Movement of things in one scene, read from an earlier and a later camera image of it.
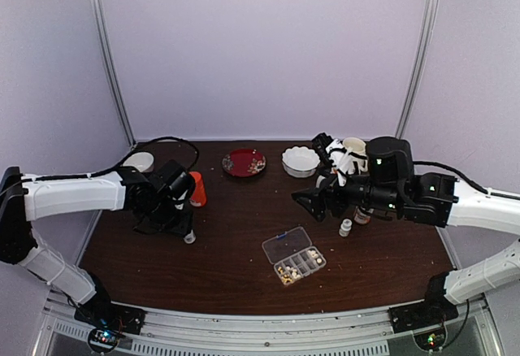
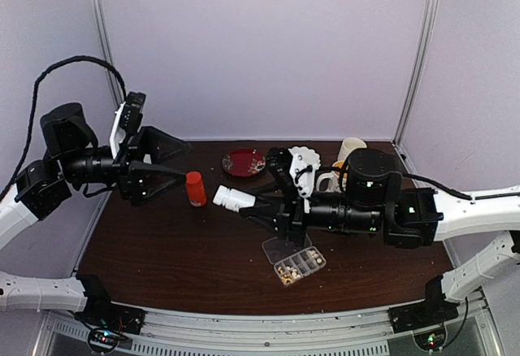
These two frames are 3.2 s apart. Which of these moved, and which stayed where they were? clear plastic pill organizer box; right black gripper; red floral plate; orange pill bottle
Moved: right black gripper
Stayed: red floral plate; clear plastic pill organizer box; orange pill bottle
